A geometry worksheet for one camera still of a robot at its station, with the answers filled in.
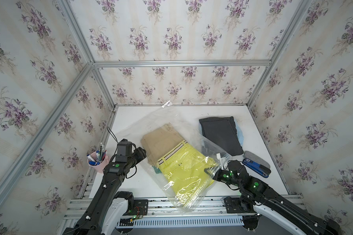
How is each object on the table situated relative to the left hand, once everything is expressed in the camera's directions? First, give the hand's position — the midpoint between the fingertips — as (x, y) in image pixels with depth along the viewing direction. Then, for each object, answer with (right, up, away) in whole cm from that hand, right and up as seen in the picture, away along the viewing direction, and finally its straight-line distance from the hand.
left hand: (143, 154), depth 82 cm
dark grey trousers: (+49, +12, +12) cm, 52 cm away
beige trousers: (+6, +5, +10) cm, 12 cm away
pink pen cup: (-26, -4, 0) cm, 26 cm away
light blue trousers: (+61, +11, +14) cm, 63 cm away
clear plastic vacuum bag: (-9, +17, +26) cm, 32 cm away
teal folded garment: (+7, -10, +2) cm, 12 cm away
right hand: (+35, -8, -6) cm, 36 cm away
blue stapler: (+66, -8, +1) cm, 66 cm away
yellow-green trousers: (+22, -8, -2) cm, 24 cm away
